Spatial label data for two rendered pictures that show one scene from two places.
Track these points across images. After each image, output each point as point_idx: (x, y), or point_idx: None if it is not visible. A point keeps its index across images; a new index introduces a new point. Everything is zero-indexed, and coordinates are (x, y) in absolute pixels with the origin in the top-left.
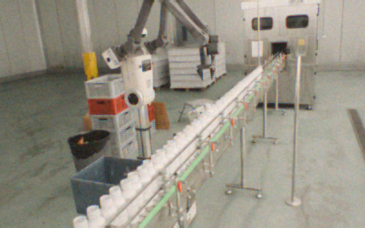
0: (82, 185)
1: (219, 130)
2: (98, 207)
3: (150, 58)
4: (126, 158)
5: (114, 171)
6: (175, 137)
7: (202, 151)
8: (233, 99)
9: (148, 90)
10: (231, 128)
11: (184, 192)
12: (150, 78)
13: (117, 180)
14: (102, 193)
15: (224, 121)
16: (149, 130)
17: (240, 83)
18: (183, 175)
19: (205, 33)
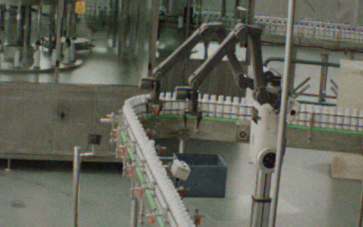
0: (205, 158)
1: (142, 176)
2: (126, 106)
3: (258, 110)
4: (202, 165)
5: (216, 180)
6: (140, 127)
7: (136, 162)
8: (154, 177)
9: (251, 146)
10: (131, 177)
11: (127, 159)
12: (255, 134)
13: (213, 188)
14: (187, 161)
15: (141, 171)
16: (253, 203)
17: (172, 191)
18: (129, 149)
19: (158, 68)
